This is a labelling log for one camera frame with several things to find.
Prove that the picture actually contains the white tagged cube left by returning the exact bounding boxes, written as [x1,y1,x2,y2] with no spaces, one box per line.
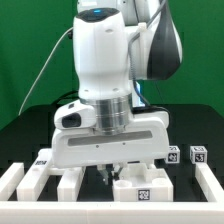
[165,146,180,164]

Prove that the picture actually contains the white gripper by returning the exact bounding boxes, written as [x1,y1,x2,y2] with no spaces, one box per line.
[52,111,169,184]

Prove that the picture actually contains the white chair back frame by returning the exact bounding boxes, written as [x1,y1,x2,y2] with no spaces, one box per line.
[16,148,85,202]

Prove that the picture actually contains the white tagged cube right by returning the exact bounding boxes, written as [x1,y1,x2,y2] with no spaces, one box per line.
[190,146,207,164]

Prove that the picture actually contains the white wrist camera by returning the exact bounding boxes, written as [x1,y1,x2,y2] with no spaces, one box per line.
[54,100,96,130]

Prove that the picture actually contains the black base cable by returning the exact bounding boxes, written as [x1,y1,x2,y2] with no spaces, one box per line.
[52,91,81,105]

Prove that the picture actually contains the white U-shaped fence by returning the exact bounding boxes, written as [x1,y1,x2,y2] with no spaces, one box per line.
[0,163,224,224]

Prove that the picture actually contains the white tagged cube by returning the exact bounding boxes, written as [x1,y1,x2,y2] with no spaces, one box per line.
[190,146,207,164]
[165,146,180,164]

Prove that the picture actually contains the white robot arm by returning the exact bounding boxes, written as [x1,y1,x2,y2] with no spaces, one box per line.
[52,0,182,173]

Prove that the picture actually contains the white chair seat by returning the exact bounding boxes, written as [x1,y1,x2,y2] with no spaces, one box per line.
[112,163,173,202]

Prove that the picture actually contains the white camera cable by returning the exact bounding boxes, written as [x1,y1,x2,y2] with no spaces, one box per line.
[18,27,75,116]

